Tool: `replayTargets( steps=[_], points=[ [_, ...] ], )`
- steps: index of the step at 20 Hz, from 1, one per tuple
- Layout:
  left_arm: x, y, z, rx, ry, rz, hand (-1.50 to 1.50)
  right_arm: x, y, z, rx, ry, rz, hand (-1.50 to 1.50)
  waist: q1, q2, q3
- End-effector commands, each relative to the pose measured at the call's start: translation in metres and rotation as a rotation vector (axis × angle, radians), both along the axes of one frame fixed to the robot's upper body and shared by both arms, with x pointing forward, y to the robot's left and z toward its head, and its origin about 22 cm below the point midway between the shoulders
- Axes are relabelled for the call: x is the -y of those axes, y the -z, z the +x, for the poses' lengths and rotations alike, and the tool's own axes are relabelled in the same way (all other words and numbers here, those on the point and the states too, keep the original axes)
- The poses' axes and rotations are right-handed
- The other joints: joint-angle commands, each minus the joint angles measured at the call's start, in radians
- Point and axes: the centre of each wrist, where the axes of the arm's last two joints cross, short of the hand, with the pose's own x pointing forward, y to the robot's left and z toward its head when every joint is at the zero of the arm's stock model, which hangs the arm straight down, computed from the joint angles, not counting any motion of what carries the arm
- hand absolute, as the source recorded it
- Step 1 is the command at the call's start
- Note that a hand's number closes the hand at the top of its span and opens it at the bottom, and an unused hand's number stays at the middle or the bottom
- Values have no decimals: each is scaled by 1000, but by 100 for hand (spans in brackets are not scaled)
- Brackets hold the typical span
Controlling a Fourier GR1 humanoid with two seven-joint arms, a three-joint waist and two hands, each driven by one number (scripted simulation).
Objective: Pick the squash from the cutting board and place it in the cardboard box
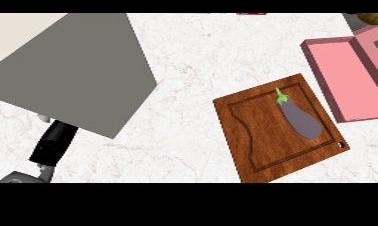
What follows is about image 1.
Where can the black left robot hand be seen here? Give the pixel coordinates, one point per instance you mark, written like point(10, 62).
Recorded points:
point(53, 145)

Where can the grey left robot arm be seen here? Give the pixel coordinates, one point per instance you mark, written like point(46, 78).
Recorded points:
point(27, 176)

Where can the brown wooden cutting board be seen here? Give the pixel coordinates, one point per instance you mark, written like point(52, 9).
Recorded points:
point(267, 136)

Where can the pink cardboard box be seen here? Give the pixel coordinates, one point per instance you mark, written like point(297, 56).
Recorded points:
point(347, 80)

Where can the large flat grey door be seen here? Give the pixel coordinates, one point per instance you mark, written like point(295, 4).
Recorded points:
point(83, 73)

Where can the pale beige appliance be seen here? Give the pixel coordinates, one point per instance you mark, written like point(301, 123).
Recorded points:
point(22, 30)

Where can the purple eggplant with green stem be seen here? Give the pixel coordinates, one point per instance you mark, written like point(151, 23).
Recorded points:
point(301, 120)

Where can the small red object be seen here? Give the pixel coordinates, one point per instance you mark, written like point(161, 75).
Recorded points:
point(251, 13)

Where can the brown round object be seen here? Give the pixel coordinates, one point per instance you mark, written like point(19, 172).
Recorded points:
point(369, 17)

